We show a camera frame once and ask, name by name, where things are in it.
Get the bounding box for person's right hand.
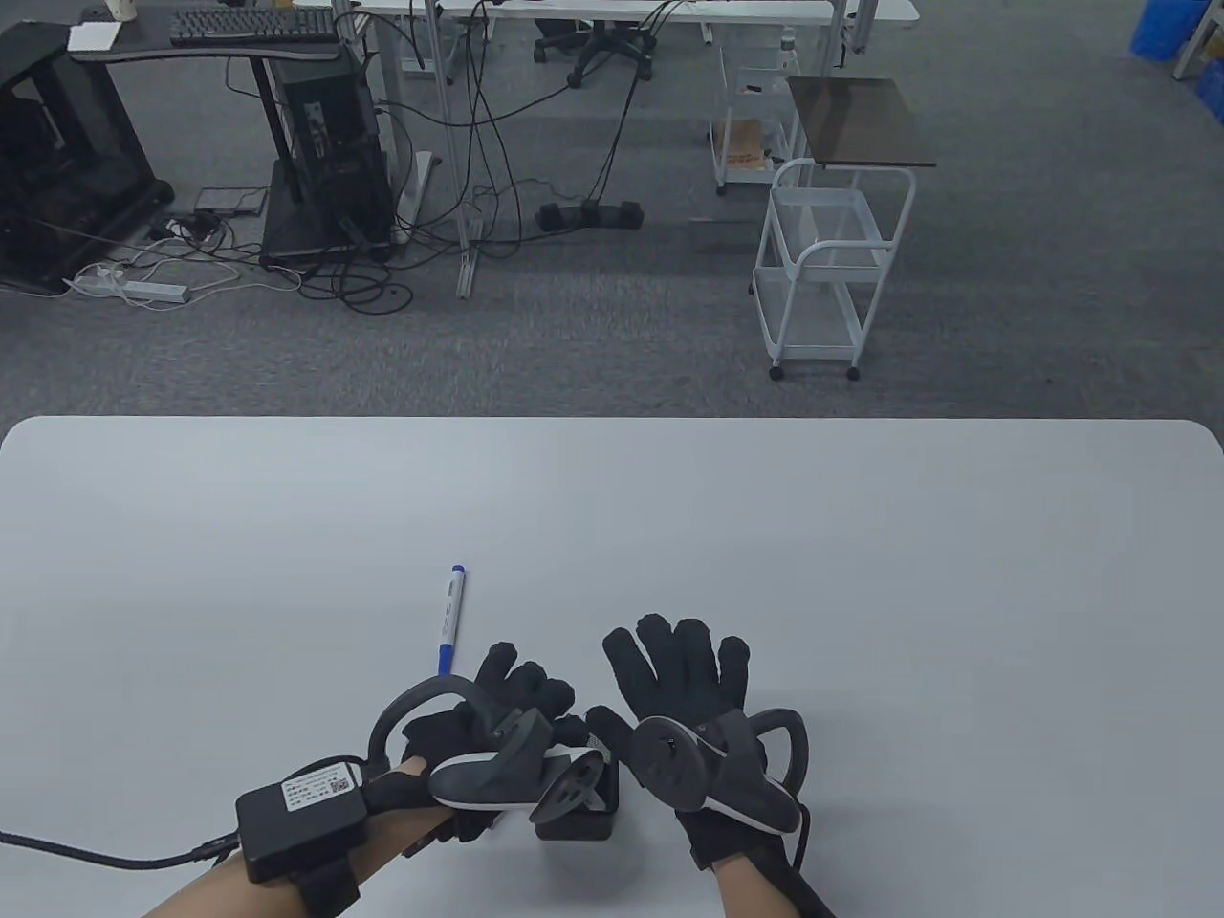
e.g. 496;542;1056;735
585;615;768;873

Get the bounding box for person's left hand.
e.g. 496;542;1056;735
363;643;592;844

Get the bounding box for person's right forearm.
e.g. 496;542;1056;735
712;849;835;918

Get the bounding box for small black box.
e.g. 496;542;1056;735
534;736;623;843

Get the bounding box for grey controller on left glove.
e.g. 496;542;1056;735
367;674;613;829

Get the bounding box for grey controller on glove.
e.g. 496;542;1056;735
631;706;810;839
367;674;613;829

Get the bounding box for blue and white marker pen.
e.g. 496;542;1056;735
437;565;469;679

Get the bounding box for grey controller on right glove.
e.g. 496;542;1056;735
631;706;810;839

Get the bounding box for black power strip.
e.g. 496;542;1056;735
535;199;645;232

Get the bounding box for white cart with brown top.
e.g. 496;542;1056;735
710;38;938;198

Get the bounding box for white power strip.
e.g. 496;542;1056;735
63;272;189;307

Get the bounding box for black computer tower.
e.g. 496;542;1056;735
258;53;398;267

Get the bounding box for black office chair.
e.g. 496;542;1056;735
532;17;657;90

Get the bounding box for white desk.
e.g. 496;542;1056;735
293;0;921;305

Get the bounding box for black cabinet stand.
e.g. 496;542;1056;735
0;21;176;297

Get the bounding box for black desk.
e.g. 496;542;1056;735
67;0;347;207

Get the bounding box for black keyboard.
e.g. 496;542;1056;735
169;5;341;47

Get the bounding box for blue storage bins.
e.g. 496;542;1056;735
1128;0;1224;130

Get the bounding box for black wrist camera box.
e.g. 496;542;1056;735
235;757;372;885

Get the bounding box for white rolling wire cart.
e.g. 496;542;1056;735
752;158;918;383

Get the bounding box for bundle of black floor cables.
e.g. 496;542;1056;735
143;0;689;317

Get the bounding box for black braided cable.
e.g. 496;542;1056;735
0;828;245;871

